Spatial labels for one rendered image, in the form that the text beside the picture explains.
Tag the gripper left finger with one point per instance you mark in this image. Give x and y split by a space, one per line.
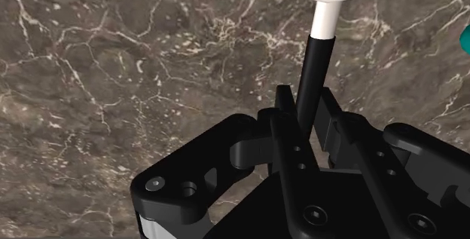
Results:
205 157

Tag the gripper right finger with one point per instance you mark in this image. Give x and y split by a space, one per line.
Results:
389 172

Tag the teal object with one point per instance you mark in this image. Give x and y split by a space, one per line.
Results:
466 39

